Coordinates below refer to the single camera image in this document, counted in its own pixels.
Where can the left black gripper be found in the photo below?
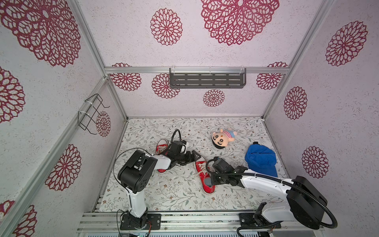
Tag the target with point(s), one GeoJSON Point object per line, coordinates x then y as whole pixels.
{"type": "Point", "coordinates": [190, 160]}

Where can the blue cap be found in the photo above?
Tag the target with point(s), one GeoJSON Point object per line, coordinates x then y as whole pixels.
{"type": "Point", "coordinates": [261, 159]}

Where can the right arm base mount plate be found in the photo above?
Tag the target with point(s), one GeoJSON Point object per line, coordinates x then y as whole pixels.
{"type": "Point", "coordinates": [252, 221]}

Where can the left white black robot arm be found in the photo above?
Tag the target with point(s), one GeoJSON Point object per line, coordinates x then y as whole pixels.
{"type": "Point", "coordinates": [136, 172]}

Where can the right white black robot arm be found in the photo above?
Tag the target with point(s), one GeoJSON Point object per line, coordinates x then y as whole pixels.
{"type": "Point", "coordinates": [301, 201]}

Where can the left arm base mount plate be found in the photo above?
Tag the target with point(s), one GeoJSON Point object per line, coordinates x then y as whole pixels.
{"type": "Point", "coordinates": [147, 222]}

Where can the cartoon boy plush doll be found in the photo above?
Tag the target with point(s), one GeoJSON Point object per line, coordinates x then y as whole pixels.
{"type": "Point", "coordinates": [222, 138]}

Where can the grey metal wall shelf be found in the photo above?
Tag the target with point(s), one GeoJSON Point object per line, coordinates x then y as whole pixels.
{"type": "Point", "coordinates": [208, 80]}

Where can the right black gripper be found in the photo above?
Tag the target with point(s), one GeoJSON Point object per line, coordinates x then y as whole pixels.
{"type": "Point", "coordinates": [216, 178]}

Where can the red canvas sneaker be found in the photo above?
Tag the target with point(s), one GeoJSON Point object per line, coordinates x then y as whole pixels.
{"type": "Point", "coordinates": [161, 146]}
{"type": "Point", "coordinates": [203, 173]}

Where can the light blue insole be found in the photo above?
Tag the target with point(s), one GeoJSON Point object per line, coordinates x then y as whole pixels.
{"type": "Point", "coordinates": [208, 182]}

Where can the black wire wall rack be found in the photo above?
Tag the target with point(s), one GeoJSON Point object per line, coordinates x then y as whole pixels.
{"type": "Point", "coordinates": [95, 119]}

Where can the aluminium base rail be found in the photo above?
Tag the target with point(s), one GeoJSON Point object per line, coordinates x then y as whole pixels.
{"type": "Point", "coordinates": [182, 222]}

